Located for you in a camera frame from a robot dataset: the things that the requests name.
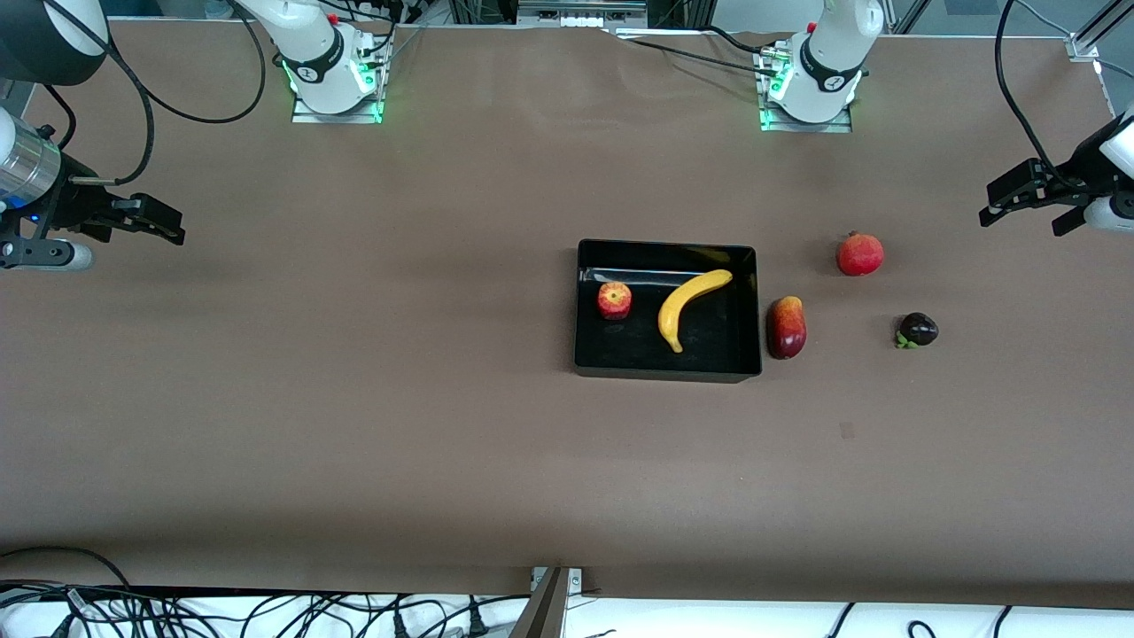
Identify tangled black cable bundle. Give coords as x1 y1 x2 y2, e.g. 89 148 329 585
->
0 580 532 638

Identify dark purple mangosteen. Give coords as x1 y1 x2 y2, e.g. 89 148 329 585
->
895 312 940 350

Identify red yellow mango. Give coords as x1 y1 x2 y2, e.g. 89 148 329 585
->
765 296 808 361

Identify grey power strip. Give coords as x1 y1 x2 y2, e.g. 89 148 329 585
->
517 0 649 24

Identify aluminium frame structure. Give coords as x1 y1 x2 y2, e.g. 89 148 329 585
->
447 0 710 29

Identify black rectangular plastic tray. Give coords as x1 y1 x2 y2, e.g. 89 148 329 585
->
574 237 764 384

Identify aluminium corner bracket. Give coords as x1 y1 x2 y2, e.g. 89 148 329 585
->
1066 0 1134 63

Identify red pomegranate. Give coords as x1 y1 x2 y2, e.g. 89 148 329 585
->
836 231 885 277

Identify grey metal table bracket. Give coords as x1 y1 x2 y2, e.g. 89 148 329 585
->
509 565 586 638

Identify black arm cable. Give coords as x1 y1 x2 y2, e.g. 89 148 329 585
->
994 0 1077 191
43 0 158 187

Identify yellow banana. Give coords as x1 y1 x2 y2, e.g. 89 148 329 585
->
657 269 734 354

